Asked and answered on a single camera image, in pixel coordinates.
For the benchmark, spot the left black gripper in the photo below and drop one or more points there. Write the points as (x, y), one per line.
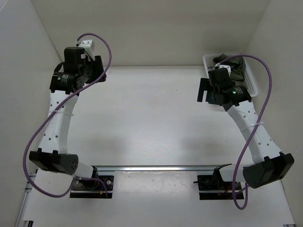
(92, 62)

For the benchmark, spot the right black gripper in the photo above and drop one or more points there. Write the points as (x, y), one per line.
(205, 85)

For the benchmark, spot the olive green shorts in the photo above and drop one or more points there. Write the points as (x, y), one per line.
(238, 67)

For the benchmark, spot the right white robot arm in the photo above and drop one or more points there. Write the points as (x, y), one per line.
(270, 164)

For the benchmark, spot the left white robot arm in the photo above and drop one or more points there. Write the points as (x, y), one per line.
(52, 153)

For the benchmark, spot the white plastic basket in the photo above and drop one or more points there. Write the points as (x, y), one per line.
(249, 81)

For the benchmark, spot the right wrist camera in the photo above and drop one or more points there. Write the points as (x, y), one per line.
(211, 68)

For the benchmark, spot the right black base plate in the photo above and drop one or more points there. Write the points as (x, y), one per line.
(212, 190)

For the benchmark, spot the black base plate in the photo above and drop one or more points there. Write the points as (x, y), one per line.
(93, 190)
(212, 190)

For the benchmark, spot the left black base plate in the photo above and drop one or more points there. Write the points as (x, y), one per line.
(93, 190)

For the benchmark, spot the aluminium rail frame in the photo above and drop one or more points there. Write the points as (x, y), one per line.
(156, 196)

